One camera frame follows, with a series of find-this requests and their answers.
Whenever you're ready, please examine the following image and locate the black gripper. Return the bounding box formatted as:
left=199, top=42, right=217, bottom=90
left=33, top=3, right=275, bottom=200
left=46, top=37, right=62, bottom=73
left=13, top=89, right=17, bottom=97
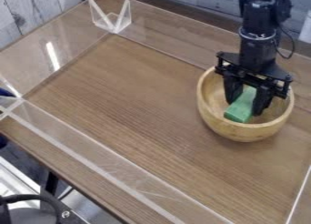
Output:
left=215, top=27, right=292, bottom=116

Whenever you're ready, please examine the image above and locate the green rectangular block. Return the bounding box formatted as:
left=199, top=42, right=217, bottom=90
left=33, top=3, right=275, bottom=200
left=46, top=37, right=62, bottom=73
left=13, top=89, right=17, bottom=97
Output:
left=223, top=87, right=256, bottom=123

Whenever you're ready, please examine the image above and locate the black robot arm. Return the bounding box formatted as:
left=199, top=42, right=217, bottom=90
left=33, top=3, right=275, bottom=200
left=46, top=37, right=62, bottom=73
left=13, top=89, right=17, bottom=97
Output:
left=215, top=0, right=292, bottom=116

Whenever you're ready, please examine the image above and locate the brown wooden bowl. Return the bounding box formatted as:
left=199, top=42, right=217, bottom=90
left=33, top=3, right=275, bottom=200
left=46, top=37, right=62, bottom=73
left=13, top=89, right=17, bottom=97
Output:
left=196, top=67, right=295, bottom=142

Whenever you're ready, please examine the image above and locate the black table leg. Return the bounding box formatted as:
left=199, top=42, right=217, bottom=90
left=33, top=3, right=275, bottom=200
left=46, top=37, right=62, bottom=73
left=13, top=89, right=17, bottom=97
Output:
left=45, top=172, right=60, bottom=196

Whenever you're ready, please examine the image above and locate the clear acrylic tray wall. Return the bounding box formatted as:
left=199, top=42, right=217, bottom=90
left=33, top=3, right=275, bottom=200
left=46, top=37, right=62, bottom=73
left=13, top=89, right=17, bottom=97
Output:
left=0, top=0, right=311, bottom=224

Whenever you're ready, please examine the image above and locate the clear acrylic corner bracket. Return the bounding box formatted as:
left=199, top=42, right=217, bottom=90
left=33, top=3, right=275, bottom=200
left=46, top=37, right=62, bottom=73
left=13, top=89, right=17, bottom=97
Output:
left=88, top=0, right=132, bottom=34

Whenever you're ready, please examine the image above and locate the black metal table bracket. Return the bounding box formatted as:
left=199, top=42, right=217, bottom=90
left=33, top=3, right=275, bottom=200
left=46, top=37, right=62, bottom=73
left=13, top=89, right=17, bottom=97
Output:
left=38, top=190, right=89, bottom=224

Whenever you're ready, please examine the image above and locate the black cable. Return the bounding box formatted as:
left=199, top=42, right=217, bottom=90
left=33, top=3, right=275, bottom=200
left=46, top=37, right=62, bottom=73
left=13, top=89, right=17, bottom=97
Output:
left=0, top=193, right=61, bottom=224

